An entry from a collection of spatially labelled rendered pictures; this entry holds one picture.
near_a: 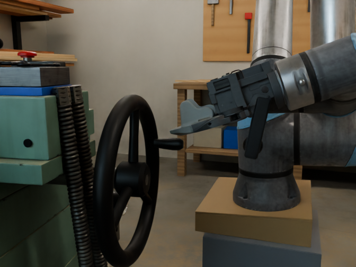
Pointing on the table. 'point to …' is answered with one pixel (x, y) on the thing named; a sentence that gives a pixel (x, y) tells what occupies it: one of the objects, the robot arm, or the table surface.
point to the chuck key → (11, 63)
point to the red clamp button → (27, 54)
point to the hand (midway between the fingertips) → (178, 133)
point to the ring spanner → (37, 64)
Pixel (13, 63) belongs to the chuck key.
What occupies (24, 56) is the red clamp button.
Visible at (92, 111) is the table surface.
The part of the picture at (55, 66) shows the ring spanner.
